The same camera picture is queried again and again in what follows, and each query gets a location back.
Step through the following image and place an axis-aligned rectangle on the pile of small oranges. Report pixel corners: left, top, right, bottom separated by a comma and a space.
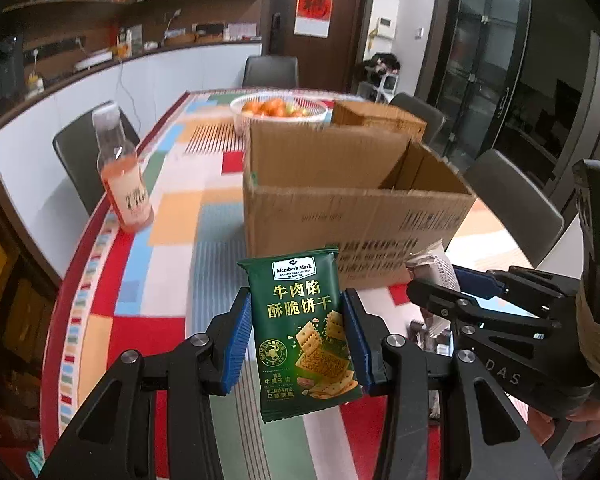
240, 99, 317, 119

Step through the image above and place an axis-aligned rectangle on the white stool with black bag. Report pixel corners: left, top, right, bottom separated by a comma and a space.
362, 52, 402, 99

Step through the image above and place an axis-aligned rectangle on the brown cardboard box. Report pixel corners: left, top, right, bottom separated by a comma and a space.
242, 100, 477, 289

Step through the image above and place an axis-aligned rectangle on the black countertop appliance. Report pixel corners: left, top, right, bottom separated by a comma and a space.
0, 35, 27, 106

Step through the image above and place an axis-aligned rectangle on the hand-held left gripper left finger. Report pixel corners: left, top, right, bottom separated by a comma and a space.
37, 287, 254, 480

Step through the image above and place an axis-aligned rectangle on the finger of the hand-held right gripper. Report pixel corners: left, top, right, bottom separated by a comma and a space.
452, 266, 581, 313
406, 277, 561, 346

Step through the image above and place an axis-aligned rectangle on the white snack packet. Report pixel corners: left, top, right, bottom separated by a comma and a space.
405, 241, 462, 292

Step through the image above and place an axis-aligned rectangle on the person's right hand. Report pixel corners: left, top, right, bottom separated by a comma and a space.
527, 400, 600, 450

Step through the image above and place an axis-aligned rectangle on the white counter cabinet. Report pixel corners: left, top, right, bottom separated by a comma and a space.
0, 35, 266, 283

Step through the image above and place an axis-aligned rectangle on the green cracker packet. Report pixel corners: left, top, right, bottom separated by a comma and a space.
237, 245, 359, 423

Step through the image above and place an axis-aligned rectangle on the red and white wall calendar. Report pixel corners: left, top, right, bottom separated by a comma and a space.
294, 0, 333, 38

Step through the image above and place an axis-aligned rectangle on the white plastic basket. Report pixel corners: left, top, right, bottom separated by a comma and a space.
229, 92, 331, 137

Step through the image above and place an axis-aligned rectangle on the dark brown door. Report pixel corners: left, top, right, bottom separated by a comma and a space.
260, 0, 381, 96

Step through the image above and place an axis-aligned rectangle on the grey dining chair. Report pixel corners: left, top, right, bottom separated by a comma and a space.
464, 149, 565, 268
389, 92, 446, 147
52, 107, 141, 217
242, 55, 299, 88

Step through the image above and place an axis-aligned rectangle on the pink drink bottle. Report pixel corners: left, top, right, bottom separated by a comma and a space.
91, 102, 155, 234

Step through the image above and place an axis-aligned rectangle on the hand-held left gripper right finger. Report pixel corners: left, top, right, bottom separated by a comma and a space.
341, 287, 558, 480

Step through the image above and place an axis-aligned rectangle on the black glass door cabinet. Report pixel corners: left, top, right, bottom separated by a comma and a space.
427, 0, 600, 203

